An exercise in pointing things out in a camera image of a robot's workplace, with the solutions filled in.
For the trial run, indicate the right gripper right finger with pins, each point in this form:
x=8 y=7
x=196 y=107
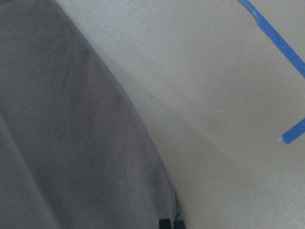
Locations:
x=179 y=224

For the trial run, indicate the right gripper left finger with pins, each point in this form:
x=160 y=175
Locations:
x=164 y=224

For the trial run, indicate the dark brown t-shirt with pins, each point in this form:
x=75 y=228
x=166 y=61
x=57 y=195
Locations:
x=74 y=152

